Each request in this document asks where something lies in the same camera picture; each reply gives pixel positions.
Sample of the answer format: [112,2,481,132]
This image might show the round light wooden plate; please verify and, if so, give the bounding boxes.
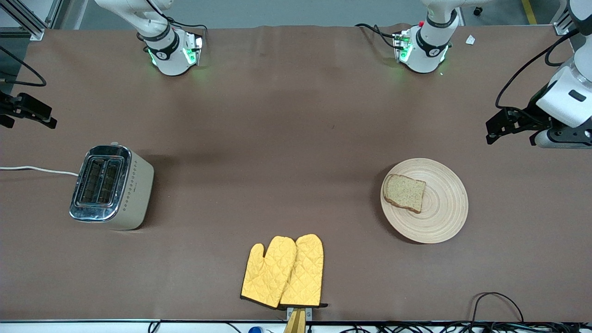
[380,158,469,244]

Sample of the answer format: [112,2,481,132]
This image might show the slice of brown bread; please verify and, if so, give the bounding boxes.
[382,174,426,214]

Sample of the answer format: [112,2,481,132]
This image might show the chrome and beige toaster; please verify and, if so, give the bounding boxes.
[69,144,154,231]

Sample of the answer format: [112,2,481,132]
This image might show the yellow quilted oven mitt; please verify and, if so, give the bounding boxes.
[279,234,328,309]
[240,236,297,309]

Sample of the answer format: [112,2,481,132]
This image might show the wooden stick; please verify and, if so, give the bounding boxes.
[283,309,307,333]

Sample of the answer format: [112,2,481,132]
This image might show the black right arm wrist cable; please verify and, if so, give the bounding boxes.
[0,46,47,87]

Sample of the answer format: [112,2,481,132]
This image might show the black arm wrist cable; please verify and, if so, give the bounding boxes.
[0,46,47,87]
[496,29,579,109]

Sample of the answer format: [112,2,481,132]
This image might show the black left arm wrist cable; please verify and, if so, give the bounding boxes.
[496,29,579,109]

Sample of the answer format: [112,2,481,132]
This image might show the white toaster power cable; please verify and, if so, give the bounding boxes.
[0,166,80,177]

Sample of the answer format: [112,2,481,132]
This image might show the aluminium frame profile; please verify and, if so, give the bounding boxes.
[0,0,65,41]
[553,0,579,36]

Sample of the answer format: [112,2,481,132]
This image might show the looped thin black cable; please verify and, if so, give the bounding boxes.
[469,292,525,324]

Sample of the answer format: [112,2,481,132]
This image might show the black left arm base cable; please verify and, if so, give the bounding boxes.
[355,23,399,49]

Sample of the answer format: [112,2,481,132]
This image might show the black arm base cable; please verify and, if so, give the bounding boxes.
[146,0,208,35]
[355,23,399,49]

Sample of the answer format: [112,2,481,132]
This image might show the black right arm base cable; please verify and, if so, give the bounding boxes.
[146,0,208,35]

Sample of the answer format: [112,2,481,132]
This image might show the tangled black cable bundle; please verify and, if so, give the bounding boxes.
[342,321,592,333]

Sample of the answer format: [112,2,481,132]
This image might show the grey metal bracket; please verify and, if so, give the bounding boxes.
[286,306,313,322]

